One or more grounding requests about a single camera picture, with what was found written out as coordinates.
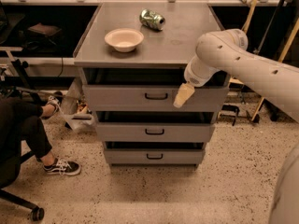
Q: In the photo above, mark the grey drawer cabinet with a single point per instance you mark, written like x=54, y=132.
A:
x=159, y=60

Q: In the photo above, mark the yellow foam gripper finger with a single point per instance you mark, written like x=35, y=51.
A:
x=185, y=91

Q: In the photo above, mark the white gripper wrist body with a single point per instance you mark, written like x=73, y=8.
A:
x=195, y=74

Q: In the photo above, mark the grey drawer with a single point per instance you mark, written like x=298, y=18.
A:
x=151, y=98
x=116, y=156
x=149, y=132

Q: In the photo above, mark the black white sneaker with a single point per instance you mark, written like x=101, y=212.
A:
x=63, y=167

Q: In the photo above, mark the grey top drawer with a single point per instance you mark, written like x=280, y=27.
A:
x=151, y=98

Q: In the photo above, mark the grey middle drawer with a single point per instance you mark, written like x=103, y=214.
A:
x=149, y=132

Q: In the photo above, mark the grey bottom drawer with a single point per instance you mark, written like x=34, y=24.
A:
x=116, y=156

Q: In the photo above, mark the wooden stick frame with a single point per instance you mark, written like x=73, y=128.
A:
x=252, y=5

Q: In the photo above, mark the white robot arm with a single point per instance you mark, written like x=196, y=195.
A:
x=277, y=82

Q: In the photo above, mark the seated person black trousers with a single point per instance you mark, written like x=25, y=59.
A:
x=20, y=120

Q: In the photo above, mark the crushed green soda can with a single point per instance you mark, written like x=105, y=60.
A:
x=152, y=19

